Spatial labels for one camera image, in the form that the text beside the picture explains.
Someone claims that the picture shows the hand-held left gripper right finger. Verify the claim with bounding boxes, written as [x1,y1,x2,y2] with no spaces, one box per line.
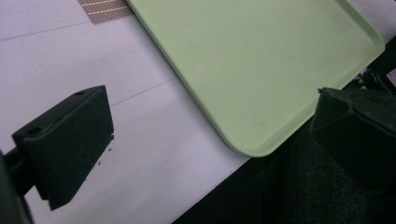
[309,87,396,200]

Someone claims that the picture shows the brown woven mat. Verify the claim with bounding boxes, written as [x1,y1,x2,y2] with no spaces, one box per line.
[77,0,135,25]

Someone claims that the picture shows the light green plastic tray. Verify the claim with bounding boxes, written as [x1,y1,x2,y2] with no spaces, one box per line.
[125,0,386,158]

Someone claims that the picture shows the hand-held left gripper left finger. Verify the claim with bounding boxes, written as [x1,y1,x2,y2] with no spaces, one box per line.
[4,85,115,211]

